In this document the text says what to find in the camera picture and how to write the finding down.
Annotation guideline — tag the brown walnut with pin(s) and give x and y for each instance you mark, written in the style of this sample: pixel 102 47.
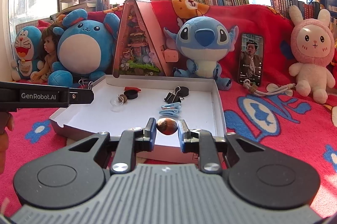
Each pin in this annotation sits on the brown walnut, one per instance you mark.
pixel 167 126

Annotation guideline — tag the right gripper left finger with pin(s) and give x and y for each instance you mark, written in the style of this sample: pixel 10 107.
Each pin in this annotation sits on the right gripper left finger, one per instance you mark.
pixel 131 142

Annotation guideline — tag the Doraemon plush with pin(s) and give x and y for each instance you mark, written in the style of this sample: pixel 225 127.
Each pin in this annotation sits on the Doraemon plush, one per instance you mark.
pixel 26 50

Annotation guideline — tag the red plastic crayon piece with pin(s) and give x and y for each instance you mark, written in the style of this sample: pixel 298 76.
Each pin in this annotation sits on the red plastic crayon piece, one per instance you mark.
pixel 132 88

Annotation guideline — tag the small brown nut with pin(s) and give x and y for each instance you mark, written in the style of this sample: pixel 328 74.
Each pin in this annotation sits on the small brown nut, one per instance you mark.
pixel 122 98

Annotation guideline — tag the pink bunny plush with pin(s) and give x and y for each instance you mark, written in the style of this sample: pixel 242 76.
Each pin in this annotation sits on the pink bunny plush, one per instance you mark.
pixel 312 45

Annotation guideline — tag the light blue hair clip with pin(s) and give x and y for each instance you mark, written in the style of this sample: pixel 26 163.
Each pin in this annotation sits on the light blue hair clip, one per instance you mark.
pixel 176 105
pixel 173 112

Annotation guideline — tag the round blue mouse plush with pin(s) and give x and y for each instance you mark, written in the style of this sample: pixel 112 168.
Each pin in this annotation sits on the round blue mouse plush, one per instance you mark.
pixel 85 49

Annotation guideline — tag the black smartphone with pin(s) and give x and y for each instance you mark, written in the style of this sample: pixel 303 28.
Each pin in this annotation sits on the black smartphone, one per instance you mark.
pixel 251 59

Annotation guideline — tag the person's left hand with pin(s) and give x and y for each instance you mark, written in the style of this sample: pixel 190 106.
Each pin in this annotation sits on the person's left hand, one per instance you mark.
pixel 5 138

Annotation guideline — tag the black binder clip on tray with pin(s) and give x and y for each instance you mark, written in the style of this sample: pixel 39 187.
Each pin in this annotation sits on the black binder clip on tray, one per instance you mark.
pixel 85 84

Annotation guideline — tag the red cartoon blanket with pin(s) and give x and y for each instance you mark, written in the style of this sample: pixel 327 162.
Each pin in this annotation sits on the red cartoon blanket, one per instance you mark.
pixel 290 123

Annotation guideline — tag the black round cap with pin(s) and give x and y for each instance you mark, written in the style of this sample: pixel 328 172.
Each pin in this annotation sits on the black round cap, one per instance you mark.
pixel 131 94

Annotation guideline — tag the clear plastic cup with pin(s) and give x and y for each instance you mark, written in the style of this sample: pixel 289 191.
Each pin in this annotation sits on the clear plastic cup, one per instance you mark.
pixel 116 106

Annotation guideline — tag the white cardboard box tray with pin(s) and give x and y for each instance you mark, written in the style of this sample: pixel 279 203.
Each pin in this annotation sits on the white cardboard box tray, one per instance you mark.
pixel 201 109

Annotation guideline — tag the blue Stitch plush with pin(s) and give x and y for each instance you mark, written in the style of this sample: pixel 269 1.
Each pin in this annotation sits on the blue Stitch plush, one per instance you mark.
pixel 204 41

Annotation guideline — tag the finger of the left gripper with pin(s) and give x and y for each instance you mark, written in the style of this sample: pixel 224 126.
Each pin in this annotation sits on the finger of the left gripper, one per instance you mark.
pixel 75 95

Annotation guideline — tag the stack of papers and books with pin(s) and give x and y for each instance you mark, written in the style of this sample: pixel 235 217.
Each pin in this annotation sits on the stack of papers and books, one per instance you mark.
pixel 88 5

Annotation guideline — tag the pink triangular diorama box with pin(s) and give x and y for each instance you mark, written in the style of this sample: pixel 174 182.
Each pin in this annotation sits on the pink triangular diorama box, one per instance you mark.
pixel 141 48

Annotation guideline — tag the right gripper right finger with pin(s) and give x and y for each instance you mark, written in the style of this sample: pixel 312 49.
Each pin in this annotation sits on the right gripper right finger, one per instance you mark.
pixel 204 144

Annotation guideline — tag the black round lid in tray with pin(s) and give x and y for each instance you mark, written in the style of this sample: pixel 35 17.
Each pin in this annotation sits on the black round lid in tray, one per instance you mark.
pixel 181 91

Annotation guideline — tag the brown haired doll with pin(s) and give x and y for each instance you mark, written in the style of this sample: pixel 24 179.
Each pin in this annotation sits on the brown haired doll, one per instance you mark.
pixel 48 54

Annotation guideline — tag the black binder clip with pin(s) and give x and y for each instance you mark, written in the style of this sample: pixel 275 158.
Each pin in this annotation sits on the black binder clip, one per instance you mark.
pixel 173 97
pixel 85 84

